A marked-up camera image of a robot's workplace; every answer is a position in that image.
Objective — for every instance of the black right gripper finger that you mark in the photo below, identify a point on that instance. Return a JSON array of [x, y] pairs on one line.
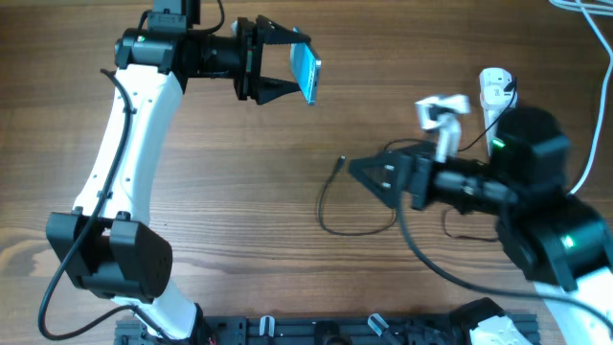
[[272, 33], [270, 89]]

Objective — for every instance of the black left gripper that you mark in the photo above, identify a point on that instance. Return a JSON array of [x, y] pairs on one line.
[[250, 59]]

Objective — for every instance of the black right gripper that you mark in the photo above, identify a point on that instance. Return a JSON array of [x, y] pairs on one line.
[[409, 165]]

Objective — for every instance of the blue Galaxy S25 smartphone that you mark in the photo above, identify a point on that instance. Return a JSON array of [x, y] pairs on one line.
[[305, 66]]

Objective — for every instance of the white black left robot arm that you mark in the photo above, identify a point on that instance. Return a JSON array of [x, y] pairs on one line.
[[104, 244]]

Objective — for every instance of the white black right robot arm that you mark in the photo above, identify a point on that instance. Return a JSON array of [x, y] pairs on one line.
[[559, 243]]

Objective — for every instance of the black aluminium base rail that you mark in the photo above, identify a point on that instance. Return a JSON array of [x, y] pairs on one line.
[[425, 329]]

